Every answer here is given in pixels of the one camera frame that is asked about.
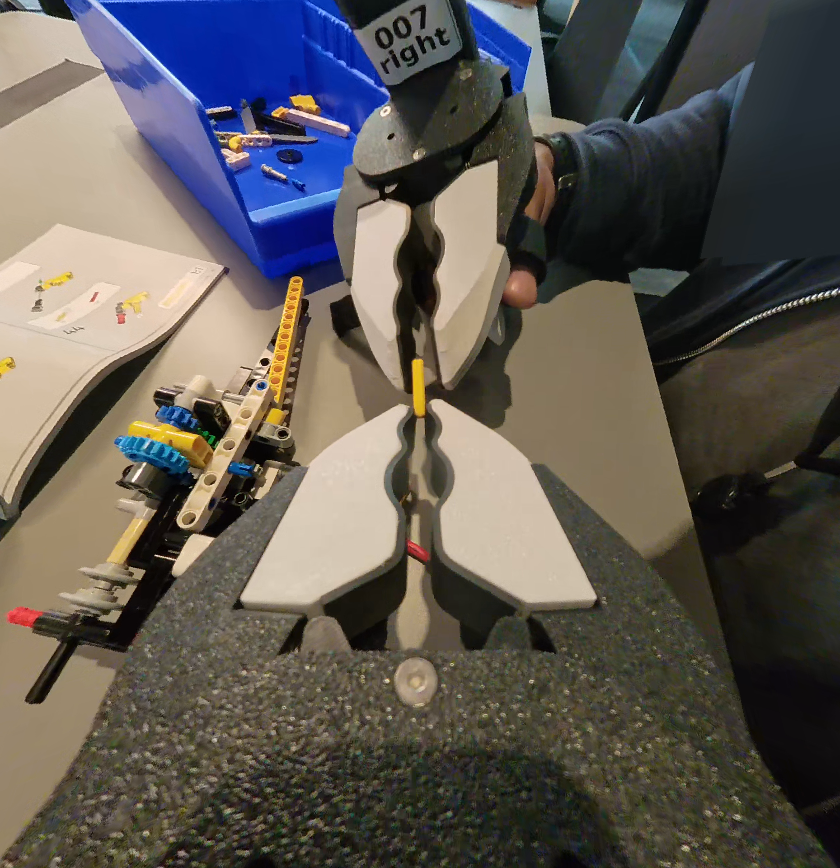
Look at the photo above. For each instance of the person's right hand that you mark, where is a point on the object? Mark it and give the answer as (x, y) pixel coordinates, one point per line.
(521, 291)

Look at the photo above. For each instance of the lego instruction booklet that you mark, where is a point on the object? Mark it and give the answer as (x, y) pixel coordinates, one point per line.
(54, 407)

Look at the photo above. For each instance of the navy zip jacket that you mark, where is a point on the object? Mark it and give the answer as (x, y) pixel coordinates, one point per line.
(765, 285)

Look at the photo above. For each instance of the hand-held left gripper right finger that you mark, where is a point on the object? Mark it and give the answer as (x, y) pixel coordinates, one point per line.
(514, 536)

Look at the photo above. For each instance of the blue plastic bin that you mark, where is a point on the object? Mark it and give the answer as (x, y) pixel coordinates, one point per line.
(189, 135)

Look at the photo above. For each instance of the black wristwatch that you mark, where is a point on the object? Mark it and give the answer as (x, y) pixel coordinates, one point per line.
(562, 166)

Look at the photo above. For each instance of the black and red lego axle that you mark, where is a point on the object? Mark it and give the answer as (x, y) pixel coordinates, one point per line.
(418, 550)

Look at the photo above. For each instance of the cluster of lego beams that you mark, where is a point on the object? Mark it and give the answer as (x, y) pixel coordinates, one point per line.
(318, 124)

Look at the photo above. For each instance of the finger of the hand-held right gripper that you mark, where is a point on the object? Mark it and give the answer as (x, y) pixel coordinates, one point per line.
(474, 271)
(376, 285)

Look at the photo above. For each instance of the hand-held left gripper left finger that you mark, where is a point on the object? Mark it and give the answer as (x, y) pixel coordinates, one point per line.
(331, 536)

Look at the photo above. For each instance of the yellow lego axle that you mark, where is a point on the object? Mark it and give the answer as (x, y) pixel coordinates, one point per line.
(418, 376)

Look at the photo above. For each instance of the partly built lego vehicle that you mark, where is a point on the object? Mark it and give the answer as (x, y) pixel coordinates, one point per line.
(223, 454)

